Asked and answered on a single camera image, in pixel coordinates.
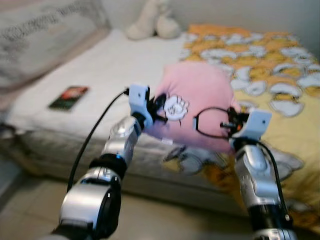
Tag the pink plush pillow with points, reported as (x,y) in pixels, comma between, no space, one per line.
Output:
(200,90)

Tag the dark cover book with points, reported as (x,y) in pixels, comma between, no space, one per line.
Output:
(69,97)

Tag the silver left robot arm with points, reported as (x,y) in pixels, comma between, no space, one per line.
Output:
(87,200)

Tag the yellow cartoon egg blanket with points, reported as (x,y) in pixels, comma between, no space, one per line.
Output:
(280,125)

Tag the white sheeted bed mattress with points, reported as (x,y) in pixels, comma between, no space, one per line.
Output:
(110,65)

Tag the beige plush toy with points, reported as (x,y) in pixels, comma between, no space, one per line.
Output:
(150,22)

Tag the grey printed pillow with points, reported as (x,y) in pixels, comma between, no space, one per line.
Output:
(45,45)

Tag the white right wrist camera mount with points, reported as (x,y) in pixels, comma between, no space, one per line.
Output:
(257,122)

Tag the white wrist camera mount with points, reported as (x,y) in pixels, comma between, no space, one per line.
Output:
(257,122)
(139,97)

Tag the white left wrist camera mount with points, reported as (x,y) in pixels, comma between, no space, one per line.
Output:
(139,97)

